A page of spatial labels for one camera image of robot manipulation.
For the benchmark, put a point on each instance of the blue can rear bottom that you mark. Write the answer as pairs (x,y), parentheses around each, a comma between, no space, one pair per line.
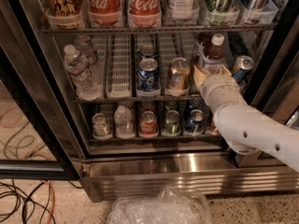
(194,103)

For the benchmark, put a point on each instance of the blue pepsi can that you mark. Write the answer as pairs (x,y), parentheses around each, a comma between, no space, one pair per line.
(194,123)
(148,75)

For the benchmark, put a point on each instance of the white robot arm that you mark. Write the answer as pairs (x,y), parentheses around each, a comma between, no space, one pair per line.
(244,128)

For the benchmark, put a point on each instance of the crumpled clear plastic bag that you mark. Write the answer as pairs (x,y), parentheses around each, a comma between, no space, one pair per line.
(170,206)

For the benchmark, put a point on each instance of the rear clear water bottle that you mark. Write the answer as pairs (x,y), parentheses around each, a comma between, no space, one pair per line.
(85,44)

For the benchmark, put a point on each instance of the left Coca-Cola bottle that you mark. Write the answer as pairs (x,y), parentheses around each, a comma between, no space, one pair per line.
(105,12)

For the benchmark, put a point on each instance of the red can rear bottom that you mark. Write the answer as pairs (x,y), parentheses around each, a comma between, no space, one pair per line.
(147,106)

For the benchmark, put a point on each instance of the white label bottle top shelf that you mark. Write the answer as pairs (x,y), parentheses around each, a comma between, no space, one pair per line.
(181,9)

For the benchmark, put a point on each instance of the right glass fridge door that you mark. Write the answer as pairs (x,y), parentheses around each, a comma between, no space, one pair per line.
(274,87)

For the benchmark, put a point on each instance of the small water bottle bottom shelf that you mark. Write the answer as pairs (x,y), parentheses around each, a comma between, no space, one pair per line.
(124,122)

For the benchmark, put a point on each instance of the green can front bottom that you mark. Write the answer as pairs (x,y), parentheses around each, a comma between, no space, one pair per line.
(171,122)

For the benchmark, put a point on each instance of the copper can bottom shelf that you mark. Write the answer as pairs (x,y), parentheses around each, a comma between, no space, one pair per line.
(210,125)

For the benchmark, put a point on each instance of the front clear water bottle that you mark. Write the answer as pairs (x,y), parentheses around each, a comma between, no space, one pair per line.
(78,68)

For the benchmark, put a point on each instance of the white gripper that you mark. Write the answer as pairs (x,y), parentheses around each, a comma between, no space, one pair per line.
(218,87)

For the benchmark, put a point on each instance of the rear dark can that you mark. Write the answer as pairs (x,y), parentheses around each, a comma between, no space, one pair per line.
(147,51)

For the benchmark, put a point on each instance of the blue Pepsi can front bottom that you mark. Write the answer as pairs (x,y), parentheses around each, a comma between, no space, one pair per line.
(194,123)

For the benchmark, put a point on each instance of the green can rear bottom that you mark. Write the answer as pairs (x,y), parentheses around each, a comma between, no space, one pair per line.
(170,105)

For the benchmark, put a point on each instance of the rear tea bottle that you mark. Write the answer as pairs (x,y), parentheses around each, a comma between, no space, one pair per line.
(201,41)

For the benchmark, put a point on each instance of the copper can shelf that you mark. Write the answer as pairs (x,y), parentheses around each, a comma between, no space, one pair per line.
(210,125)
(178,73)

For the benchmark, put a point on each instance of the right Coca-Cola bottle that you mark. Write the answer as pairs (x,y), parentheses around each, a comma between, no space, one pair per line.
(145,12)

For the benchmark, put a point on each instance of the green tall can top shelf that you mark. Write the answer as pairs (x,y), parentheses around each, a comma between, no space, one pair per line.
(221,12)

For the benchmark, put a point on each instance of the empty white plastic tray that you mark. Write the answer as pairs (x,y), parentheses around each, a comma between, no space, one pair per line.
(119,70)

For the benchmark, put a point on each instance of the tilted blue silver can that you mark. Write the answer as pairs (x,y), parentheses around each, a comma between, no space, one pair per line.
(243,64)

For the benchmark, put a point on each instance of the blue label tea bottle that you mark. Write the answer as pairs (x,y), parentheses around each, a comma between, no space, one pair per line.
(212,57)

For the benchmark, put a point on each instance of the coca-cola bottle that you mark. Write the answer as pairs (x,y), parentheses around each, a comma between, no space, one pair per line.
(145,12)
(105,12)

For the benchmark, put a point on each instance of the copper can middle shelf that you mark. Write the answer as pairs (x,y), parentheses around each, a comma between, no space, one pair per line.
(178,73)

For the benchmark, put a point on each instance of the silver blue can top shelf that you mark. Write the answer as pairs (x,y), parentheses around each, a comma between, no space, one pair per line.
(254,10)

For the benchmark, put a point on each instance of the glass fridge door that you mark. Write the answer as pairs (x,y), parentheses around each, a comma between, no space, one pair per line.
(274,87)
(29,148)

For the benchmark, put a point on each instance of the left glass fridge door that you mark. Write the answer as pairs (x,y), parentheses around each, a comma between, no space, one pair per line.
(29,148)

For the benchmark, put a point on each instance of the stainless steel fridge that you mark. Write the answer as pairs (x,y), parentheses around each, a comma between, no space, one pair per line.
(113,167)

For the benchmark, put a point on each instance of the clear water bottle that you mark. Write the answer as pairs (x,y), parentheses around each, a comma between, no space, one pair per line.
(85,44)
(78,68)

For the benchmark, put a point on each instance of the yellow tall can top shelf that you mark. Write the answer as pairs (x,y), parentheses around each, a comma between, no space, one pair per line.
(63,10)

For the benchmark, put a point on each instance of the silver can bottom shelf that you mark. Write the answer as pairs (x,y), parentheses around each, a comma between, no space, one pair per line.
(101,126)

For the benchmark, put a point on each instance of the red Coca-Cola can front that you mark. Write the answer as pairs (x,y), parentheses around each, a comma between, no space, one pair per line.
(148,124)

